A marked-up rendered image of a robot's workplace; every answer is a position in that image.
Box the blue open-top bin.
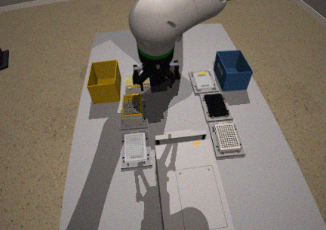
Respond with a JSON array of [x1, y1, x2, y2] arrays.
[[214, 50, 253, 92]]

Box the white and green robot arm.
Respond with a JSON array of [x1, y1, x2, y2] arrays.
[[128, 0, 227, 93]]

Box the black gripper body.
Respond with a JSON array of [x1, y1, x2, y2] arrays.
[[142, 65, 171, 75]]

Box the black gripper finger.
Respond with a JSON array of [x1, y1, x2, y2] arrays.
[[132, 65, 152, 91], [162, 60, 180, 88]]

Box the yellow open bin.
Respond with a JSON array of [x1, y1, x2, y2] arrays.
[[87, 60, 121, 104]]

